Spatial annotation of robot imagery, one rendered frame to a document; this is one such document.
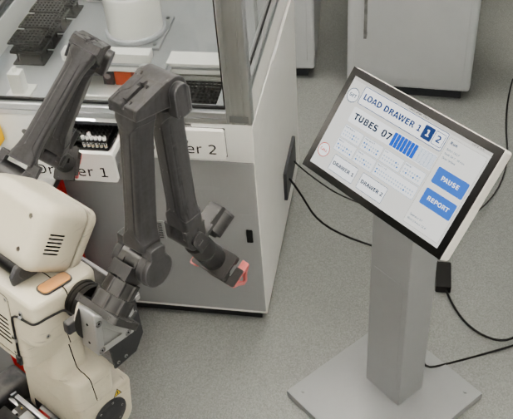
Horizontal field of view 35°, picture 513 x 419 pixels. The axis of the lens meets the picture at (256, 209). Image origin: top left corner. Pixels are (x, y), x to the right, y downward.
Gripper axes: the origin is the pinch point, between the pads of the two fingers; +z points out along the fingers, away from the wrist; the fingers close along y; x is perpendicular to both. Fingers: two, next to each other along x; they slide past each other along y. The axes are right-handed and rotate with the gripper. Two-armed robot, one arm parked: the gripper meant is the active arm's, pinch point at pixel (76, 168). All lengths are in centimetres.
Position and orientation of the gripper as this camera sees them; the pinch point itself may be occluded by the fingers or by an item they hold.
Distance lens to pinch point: 256.4
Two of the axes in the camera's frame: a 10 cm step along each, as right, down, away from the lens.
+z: 1.4, 1.4, 9.8
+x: -9.8, -1.0, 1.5
